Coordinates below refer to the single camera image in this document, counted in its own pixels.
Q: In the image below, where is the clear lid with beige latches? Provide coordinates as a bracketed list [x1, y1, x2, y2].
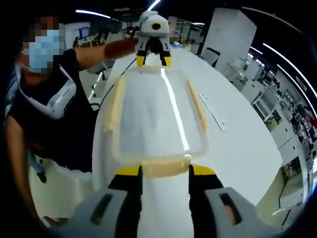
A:
[104, 65, 209, 179]

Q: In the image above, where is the flat metal strip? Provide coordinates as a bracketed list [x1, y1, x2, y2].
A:
[198, 93, 228, 132]

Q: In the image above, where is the white square pillar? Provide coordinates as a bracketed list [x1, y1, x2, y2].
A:
[200, 7, 258, 80]

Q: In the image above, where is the white office chair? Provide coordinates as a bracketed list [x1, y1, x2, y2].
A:
[88, 60, 116, 110]

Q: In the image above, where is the white worn chest device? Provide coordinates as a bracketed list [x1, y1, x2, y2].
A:
[47, 71, 78, 120]

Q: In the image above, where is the black cable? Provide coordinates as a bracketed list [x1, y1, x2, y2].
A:
[103, 57, 138, 101]

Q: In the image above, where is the small clear plastic packet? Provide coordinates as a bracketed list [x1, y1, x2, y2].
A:
[118, 68, 204, 161]

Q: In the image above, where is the row of white cabinets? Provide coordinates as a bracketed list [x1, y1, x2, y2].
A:
[232, 57, 315, 174]

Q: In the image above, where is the person's right hand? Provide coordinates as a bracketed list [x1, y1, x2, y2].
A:
[43, 215, 73, 228]

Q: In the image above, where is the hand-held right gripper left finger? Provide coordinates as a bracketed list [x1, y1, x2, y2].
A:
[71, 165, 144, 238]

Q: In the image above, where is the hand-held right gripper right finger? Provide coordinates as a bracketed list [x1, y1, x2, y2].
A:
[188, 165, 264, 238]

